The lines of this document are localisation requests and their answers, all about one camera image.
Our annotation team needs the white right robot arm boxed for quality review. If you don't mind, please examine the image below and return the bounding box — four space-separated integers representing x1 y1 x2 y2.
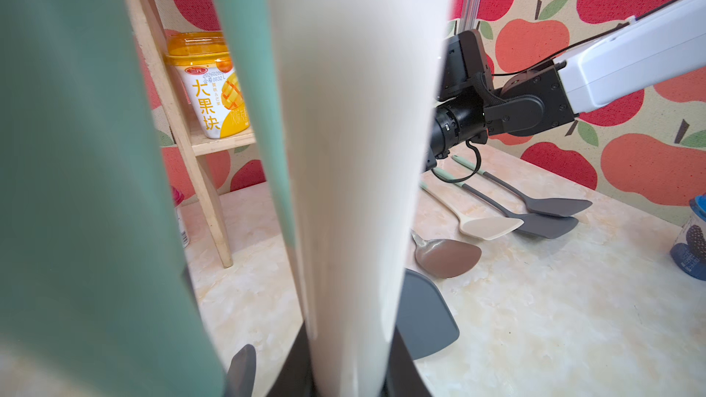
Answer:
426 0 705 171

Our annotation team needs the white utensil rack stand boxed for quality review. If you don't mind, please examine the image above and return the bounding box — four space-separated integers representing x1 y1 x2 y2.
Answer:
268 0 452 396

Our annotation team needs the steel spoon dark wooden handle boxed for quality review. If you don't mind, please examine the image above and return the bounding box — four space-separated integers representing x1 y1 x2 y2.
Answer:
410 230 482 279

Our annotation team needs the wooden two-tier shelf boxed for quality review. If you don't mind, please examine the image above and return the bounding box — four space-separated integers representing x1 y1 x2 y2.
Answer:
126 0 256 268

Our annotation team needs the grey turner green handle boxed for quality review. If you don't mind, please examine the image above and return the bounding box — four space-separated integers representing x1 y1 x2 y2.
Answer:
431 168 579 239

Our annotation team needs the red lid small cup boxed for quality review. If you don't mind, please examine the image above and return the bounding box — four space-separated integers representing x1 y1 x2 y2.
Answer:
171 187 189 248

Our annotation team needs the blue lid cup on floor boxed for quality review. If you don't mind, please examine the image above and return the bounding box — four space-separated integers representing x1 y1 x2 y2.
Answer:
670 195 706 281

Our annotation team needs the grey slotted spatula green handle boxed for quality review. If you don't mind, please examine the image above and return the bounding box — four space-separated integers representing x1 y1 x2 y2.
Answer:
452 155 593 218

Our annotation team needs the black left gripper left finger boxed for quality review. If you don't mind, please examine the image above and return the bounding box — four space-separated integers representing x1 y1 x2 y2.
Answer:
267 323 314 397

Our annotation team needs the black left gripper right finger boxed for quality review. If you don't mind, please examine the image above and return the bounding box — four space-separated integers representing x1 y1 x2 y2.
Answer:
382 328 432 397

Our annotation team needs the cream spoon green handle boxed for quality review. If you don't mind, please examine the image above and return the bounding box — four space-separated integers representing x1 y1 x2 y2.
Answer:
420 182 524 241

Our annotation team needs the cream scraper green handle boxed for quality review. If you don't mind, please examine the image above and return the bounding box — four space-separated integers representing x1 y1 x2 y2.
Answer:
1 0 255 396

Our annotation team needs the yellow mango cup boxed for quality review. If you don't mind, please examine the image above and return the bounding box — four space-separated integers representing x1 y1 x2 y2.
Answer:
165 31 250 139

